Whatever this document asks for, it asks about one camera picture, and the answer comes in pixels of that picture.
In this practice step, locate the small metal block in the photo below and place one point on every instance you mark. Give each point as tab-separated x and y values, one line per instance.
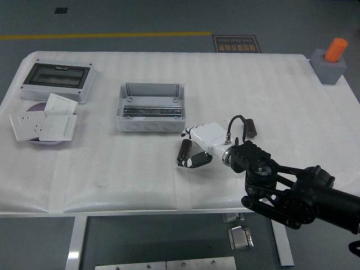
233	217

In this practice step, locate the orange cylinder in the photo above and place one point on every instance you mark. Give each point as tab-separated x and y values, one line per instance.
336	49

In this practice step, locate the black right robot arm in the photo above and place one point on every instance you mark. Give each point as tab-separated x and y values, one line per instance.
306	194

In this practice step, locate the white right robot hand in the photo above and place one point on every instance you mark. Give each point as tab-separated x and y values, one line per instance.
209	136

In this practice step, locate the grey block holder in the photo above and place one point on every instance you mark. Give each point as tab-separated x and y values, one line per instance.
329	73

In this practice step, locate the black floor hatch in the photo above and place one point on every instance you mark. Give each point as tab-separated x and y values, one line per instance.
60	10

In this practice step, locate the grey box with dark cover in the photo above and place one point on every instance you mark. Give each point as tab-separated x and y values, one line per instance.
56	74

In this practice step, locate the open grey junction box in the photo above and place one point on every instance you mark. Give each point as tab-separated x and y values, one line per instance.
152	128

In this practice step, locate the large metal block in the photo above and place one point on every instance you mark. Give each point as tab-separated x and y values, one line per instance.
240	239

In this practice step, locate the grey metal plate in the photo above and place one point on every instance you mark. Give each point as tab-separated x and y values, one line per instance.
129	266
201	263

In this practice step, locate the dark floor sign orange text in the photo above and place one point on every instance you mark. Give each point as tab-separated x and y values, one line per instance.
236	44

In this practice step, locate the white wall switch panel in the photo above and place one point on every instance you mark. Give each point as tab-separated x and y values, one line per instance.
60	104
57	128

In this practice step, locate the white tape strip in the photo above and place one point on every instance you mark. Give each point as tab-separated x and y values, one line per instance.
59	180

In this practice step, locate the metal mounting rail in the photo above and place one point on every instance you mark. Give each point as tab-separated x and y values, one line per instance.
140	111

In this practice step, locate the yellow floor tape line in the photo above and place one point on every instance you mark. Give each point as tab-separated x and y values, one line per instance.
112	35

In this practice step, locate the white wall socket panel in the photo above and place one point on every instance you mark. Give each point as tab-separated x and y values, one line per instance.
26	126

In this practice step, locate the purple round plate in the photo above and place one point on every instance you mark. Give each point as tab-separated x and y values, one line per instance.
38	107

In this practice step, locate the white foam table mat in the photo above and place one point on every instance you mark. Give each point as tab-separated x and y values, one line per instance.
197	78

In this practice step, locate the white table leg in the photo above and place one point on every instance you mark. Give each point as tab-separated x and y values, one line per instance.
284	247
76	242

